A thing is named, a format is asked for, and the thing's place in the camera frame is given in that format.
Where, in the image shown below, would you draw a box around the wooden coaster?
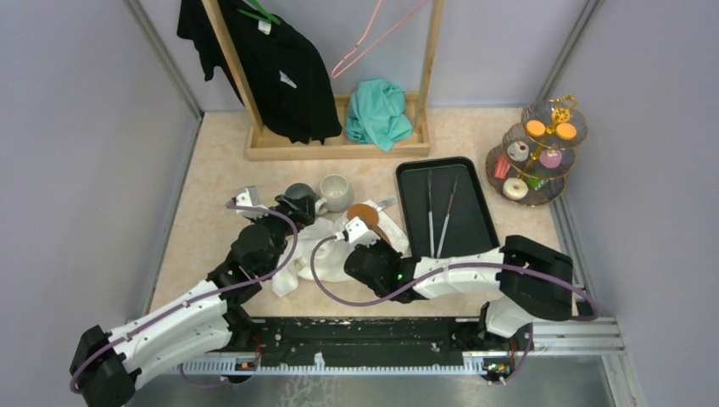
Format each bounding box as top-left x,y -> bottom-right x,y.
347,203 -> 379,231
372,226 -> 391,244

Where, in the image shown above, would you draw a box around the teal cloth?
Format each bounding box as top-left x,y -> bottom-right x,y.
344,79 -> 413,152

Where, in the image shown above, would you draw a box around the black t-shirt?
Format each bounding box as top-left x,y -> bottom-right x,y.
176,0 -> 343,146

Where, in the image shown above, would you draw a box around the white towel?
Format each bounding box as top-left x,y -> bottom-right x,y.
270,199 -> 411,298

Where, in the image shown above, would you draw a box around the white glazed donut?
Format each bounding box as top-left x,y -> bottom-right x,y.
502,177 -> 529,202

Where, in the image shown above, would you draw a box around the grey-blue ceramic mug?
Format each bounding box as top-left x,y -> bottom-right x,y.
284,182 -> 318,212

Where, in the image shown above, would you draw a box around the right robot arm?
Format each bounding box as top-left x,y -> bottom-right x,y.
344,235 -> 573,349

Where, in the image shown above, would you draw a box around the pink hanger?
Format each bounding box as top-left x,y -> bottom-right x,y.
330,0 -> 432,80

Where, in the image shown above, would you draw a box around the pink cupcake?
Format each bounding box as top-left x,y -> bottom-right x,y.
538,149 -> 563,169

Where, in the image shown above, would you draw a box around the black baking tray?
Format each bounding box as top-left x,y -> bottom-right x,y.
395,156 -> 500,258

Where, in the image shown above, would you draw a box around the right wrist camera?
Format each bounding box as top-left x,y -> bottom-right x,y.
335,217 -> 381,248

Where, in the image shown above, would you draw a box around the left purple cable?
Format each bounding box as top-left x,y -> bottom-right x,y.
68,201 -> 298,394

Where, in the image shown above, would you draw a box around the three-tier glass stand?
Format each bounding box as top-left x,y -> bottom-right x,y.
485,94 -> 588,207

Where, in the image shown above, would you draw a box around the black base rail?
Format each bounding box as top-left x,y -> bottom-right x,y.
199,315 -> 535,372

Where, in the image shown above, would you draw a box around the green cake slice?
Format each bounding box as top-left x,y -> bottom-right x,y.
526,176 -> 549,191

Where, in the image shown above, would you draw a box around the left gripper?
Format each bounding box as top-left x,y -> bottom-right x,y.
247,192 -> 315,276

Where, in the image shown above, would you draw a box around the metal tongs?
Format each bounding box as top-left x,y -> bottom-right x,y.
426,168 -> 460,260

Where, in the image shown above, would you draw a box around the wooden clothes rack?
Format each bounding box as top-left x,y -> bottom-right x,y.
202,0 -> 444,161

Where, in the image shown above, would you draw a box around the red cake slice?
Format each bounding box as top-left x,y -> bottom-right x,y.
493,153 -> 510,180

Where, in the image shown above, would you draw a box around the orange macaron on stand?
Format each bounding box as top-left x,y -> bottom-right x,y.
555,122 -> 577,141

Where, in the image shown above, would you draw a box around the orange biscuit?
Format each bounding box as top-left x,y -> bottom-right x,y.
525,120 -> 546,137

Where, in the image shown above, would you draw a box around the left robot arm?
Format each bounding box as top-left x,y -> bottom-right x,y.
70,187 -> 318,406

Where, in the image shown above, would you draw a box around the green hanger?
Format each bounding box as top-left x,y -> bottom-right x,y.
235,0 -> 281,25

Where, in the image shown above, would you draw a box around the white speckled mug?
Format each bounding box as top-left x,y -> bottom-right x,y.
315,174 -> 354,215

